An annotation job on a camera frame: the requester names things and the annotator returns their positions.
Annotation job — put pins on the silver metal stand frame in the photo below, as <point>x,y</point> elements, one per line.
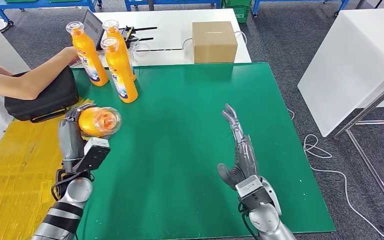
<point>371,106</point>

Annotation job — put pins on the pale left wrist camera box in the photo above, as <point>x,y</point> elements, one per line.
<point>94,154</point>

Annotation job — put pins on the person's right forearm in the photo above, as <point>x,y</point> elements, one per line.
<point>43,76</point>

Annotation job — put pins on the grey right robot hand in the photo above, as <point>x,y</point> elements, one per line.
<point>245,159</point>

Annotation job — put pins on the green table mat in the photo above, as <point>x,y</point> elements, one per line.
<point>178,132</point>

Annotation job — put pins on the black remote with antennas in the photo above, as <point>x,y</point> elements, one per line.
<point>130,34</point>

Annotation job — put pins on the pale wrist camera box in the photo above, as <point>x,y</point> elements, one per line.
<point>94,154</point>
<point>251,190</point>

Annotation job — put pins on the green plastic crate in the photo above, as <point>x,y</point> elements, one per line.
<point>238,13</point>

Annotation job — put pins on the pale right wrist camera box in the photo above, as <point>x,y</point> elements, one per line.
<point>251,190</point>

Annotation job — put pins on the white table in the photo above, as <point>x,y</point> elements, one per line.
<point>344,66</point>
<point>165,20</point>
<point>0,46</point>

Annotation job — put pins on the black zip case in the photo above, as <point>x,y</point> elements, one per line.
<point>53,96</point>

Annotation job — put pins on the orange detergent bottle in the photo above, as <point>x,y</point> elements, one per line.
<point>91,63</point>
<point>122,76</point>
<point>97,121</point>
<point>116,33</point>

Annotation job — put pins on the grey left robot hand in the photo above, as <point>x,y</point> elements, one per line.
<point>69,139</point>

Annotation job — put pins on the yellow taped sheet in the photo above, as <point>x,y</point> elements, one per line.
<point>13,172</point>

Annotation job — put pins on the blue metal shelf frame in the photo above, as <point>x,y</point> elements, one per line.
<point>46,4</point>
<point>178,2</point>
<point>255,8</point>

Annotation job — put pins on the brown cardboard box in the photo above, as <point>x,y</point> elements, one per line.
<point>214,43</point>

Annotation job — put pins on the person's right hand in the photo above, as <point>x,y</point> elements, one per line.
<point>69,54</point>

